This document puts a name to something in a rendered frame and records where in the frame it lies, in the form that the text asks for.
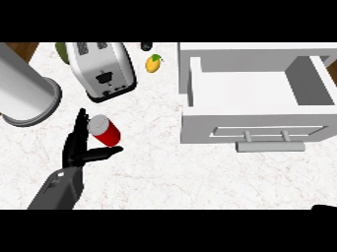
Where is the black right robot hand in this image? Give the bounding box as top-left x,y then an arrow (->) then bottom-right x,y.
311,204 -> 337,211

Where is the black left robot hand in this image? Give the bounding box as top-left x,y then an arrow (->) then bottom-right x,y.
61,107 -> 126,168

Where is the red can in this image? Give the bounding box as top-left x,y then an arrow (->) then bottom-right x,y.
86,113 -> 123,148

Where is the white open drawer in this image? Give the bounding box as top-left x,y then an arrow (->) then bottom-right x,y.
179,55 -> 337,145

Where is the white cylindrical appliance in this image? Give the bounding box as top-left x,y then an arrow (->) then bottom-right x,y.
0,42 -> 64,128

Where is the silver toaster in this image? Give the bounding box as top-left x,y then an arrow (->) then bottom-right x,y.
65,42 -> 139,103

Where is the green vegetable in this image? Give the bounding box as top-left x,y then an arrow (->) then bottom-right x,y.
54,42 -> 71,65

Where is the yellow mango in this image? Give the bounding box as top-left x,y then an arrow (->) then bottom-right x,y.
144,53 -> 165,74

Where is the grey drawer handle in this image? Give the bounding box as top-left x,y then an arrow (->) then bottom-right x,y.
236,130 -> 307,154

